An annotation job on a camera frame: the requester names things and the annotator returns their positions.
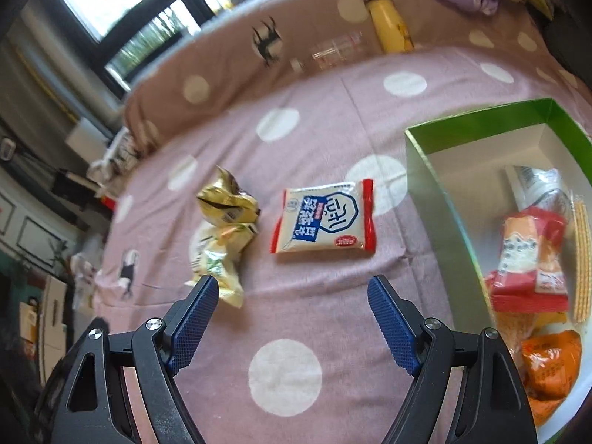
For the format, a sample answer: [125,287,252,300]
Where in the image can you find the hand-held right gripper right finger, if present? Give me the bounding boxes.
[367,274,539,444]

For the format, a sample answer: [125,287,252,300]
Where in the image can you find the striped crumpled cloth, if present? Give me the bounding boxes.
[88,127,142,195]

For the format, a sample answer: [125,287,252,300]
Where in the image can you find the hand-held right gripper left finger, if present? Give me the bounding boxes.
[34,275,220,444]

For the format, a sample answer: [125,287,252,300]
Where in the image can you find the silver snack packet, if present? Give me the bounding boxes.
[504,165,574,216]

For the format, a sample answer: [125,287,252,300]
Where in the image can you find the pale yellow snack packet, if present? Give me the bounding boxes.
[185,222,257,308]

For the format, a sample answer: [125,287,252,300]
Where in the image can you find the yellow bottle with red cap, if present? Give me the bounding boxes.
[351,0,416,54]

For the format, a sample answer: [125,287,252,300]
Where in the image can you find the clear-wrapped cracker pack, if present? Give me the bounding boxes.
[571,194,592,322]

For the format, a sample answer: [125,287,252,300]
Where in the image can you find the green cardboard box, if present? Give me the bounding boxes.
[404,98,592,444]

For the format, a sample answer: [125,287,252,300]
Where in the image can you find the red snack packet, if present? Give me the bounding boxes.
[484,208,571,313]

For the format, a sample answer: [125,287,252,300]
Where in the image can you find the white paper roll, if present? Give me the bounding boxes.
[65,118,114,162]

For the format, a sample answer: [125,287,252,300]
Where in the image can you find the orange snack packet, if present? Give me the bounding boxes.
[522,330,583,428]

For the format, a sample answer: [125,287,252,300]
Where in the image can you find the yellow-orange textured packet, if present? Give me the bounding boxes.
[494,311,569,351]

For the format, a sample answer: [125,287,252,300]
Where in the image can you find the crumpled yellow snack packet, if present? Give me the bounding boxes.
[195,165,260,225]

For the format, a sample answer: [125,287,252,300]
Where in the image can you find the clear plastic bottle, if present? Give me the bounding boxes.
[289,31,366,74]

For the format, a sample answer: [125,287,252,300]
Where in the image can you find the cream red-edged snack packet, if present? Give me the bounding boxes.
[269,179,377,256]

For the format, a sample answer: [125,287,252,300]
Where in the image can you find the crumpled clear plastic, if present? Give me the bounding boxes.
[69,250,100,315]

